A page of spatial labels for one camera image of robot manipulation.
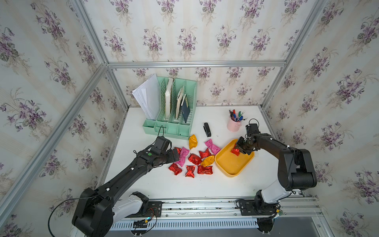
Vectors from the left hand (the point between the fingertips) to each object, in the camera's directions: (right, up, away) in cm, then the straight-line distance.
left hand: (174, 157), depth 82 cm
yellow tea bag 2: (+20, -3, +4) cm, 20 cm away
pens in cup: (+38, +24, +18) cm, 49 cm away
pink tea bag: (+22, +5, +13) cm, 26 cm away
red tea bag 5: (0, -7, +2) cm, 7 cm away
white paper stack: (-19, +38, +14) cm, 44 cm away
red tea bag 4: (+18, 0, +7) cm, 19 cm away
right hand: (+39, +4, +11) cm, 41 cm away
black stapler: (+21, +14, +20) cm, 32 cm away
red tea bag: (+37, +2, +9) cm, 39 cm away
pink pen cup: (+39, +17, +17) cm, 46 cm away
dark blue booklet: (+6, +29, +26) cm, 39 cm away
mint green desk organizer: (+1, +35, +13) cm, 38 cm away
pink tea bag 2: (+4, -1, +6) cm, 7 cm away
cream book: (-6, +37, +10) cm, 39 cm away
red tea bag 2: (+2, +2, +10) cm, 11 cm away
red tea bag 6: (+9, -9, -1) cm, 12 cm away
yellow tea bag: (+11, +7, +13) cm, 18 cm away
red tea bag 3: (+11, -3, +6) cm, 13 cm away
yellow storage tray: (+33, -6, +9) cm, 35 cm away
